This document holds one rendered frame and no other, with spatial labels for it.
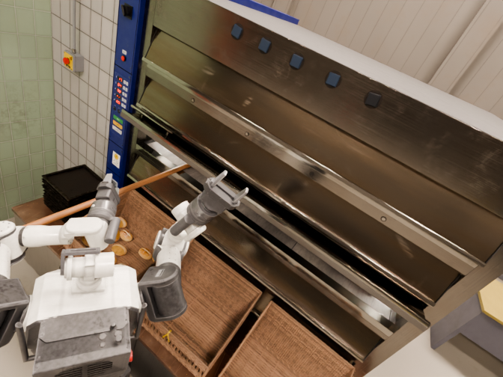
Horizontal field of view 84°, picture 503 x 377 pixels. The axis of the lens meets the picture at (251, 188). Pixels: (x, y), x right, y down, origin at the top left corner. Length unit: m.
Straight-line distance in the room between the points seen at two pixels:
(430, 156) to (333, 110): 0.39
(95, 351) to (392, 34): 5.03
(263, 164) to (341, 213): 0.44
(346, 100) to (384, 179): 0.35
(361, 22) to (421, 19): 0.79
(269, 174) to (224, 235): 0.53
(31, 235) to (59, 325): 0.37
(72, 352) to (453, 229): 1.26
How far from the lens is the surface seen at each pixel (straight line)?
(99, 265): 0.85
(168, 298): 0.96
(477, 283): 1.42
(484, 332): 3.66
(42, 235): 1.15
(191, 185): 1.73
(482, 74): 5.18
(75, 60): 2.24
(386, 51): 5.17
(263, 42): 1.32
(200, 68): 1.54
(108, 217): 1.13
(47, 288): 0.96
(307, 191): 1.35
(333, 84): 1.20
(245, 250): 1.68
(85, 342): 0.87
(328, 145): 1.25
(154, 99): 1.78
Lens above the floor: 2.19
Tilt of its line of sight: 32 degrees down
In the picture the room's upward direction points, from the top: 24 degrees clockwise
